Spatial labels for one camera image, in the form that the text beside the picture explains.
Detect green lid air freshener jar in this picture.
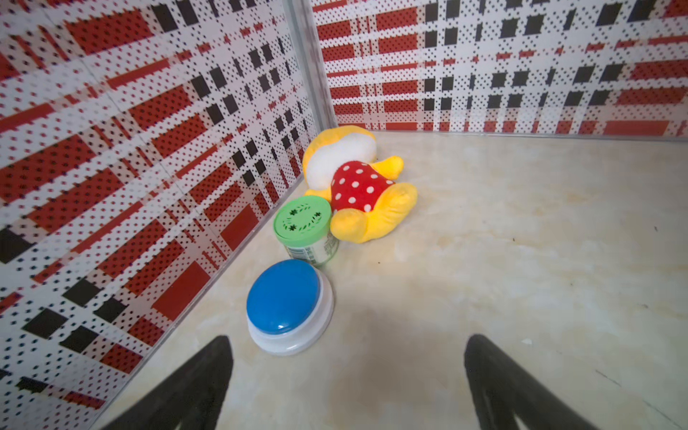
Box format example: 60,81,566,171
273,195,340,266

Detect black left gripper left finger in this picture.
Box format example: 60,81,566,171
106,335,234,430

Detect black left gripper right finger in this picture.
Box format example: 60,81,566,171
464,334,595,429

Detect blue lid white jar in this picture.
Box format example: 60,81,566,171
247,260,335,356

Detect yellow plush toy red dots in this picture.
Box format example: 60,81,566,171
302,125,419,244

